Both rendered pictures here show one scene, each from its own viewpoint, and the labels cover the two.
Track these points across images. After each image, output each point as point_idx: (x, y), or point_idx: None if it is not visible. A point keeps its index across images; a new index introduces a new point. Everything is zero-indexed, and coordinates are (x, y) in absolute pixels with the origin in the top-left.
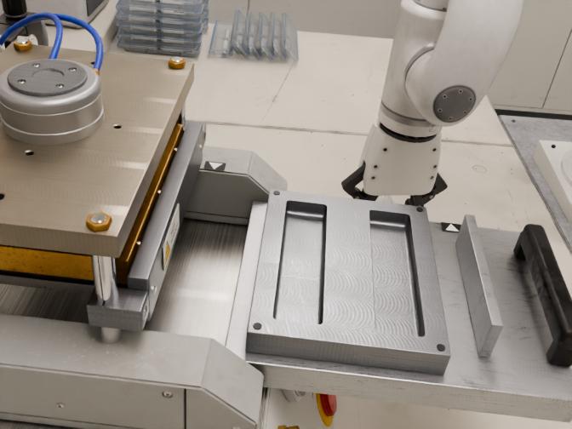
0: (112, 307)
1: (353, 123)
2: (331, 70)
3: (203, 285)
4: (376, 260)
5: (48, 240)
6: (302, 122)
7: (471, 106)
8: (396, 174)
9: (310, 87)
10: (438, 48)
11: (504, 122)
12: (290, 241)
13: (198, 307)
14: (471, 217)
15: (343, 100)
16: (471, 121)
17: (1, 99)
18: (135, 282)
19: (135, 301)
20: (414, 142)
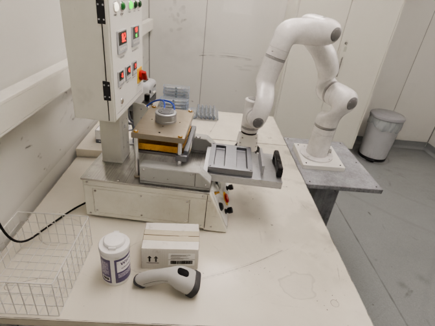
0: (180, 156)
1: (235, 138)
2: (229, 123)
3: (195, 164)
4: (237, 157)
5: (170, 140)
6: (219, 137)
7: (262, 123)
8: (245, 145)
9: (222, 128)
10: (253, 108)
11: (285, 139)
12: (217, 153)
13: None
14: (261, 148)
15: (233, 132)
16: (274, 138)
17: (157, 114)
18: (185, 151)
19: (185, 155)
20: (250, 135)
